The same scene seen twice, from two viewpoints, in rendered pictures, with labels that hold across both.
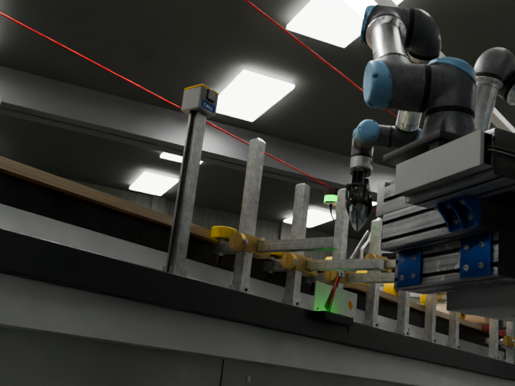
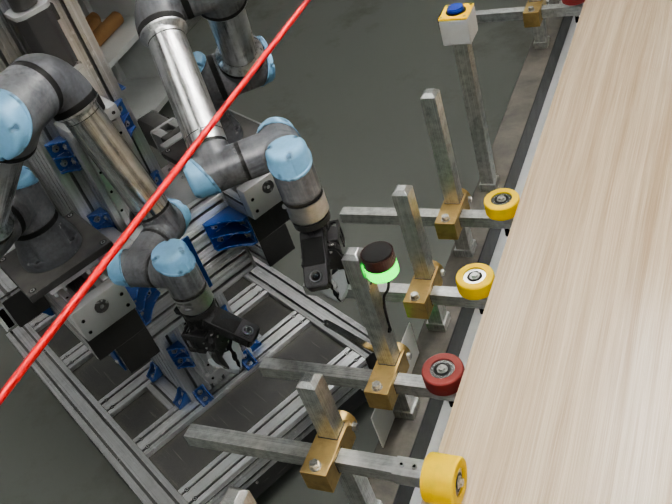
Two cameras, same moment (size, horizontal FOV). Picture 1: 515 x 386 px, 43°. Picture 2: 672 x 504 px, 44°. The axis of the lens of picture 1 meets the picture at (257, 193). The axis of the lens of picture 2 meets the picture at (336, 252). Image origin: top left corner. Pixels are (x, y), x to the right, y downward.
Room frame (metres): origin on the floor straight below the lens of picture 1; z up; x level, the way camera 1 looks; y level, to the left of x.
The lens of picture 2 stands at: (3.39, -0.47, 2.09)
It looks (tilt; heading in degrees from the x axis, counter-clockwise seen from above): 39 degrees down; 173
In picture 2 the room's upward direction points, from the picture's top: 20 degrees counter-clockwise
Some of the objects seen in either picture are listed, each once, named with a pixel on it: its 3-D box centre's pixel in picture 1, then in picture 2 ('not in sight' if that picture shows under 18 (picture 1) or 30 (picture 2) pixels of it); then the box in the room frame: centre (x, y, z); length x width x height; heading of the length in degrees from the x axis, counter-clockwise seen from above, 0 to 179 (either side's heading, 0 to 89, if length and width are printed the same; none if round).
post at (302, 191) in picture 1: (296, 255); (425, 273); (2.06, -0.15, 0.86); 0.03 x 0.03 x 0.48; 49
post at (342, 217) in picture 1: (339, 254); (383, 340); (2.25, -0.31, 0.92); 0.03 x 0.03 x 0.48; 49
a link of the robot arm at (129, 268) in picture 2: not in sight; (141, 262); (1.96, -0.68, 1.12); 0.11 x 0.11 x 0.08; 51
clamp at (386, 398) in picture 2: (339, 277); (390, 374); (2.27, -0.32, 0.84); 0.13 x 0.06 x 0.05; 139
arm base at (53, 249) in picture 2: not in sight; (41, 235); (1.63, -0.90, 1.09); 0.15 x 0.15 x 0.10
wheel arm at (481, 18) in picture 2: not in sight; (512, 14); (1.10, 0.59, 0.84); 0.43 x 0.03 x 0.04; 49
